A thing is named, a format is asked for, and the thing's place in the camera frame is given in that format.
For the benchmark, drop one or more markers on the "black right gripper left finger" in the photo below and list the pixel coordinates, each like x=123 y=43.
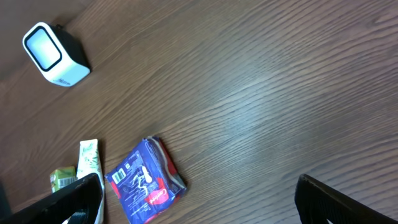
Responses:
x=78 y=203

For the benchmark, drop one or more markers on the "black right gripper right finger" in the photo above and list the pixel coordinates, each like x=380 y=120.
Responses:
x=318 y=203

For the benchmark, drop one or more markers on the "green snack packet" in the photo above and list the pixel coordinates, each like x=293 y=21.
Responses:
x=62 y=177

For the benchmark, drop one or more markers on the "white tube gold cap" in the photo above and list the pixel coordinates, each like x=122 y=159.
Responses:
x=89 y=162

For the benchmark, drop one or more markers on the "purple pad package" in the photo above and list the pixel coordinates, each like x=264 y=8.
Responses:
x=146 y=182

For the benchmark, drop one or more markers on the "white barcode scanner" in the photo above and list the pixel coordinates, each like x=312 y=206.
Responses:
x=58 y=55

